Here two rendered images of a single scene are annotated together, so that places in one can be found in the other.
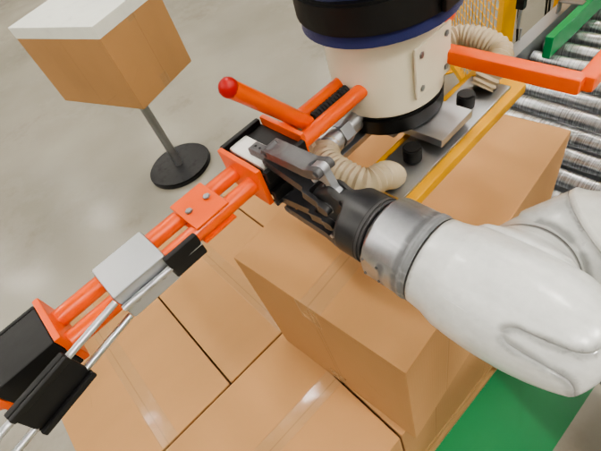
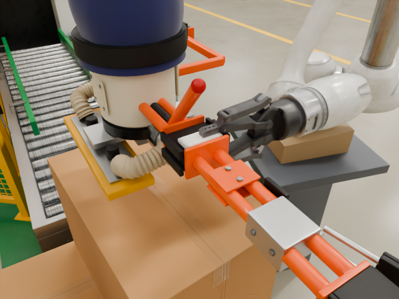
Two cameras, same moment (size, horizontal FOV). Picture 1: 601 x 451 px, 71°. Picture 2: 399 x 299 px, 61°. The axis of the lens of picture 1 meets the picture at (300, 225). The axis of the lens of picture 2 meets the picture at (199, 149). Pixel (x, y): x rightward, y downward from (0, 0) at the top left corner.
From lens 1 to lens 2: 0.67 m
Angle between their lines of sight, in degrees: 66
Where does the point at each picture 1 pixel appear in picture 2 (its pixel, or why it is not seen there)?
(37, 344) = (374, 279)
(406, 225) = (307, 92)
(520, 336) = (360, 89)
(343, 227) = (291, 115)
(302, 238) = (155, 252)
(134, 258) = (279, 214)
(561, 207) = (285, 84)
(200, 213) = (244, 173)
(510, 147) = not seen: hidden behind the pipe
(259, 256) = (154, 290)
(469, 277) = (341, 86)
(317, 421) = not seen: outside the picture
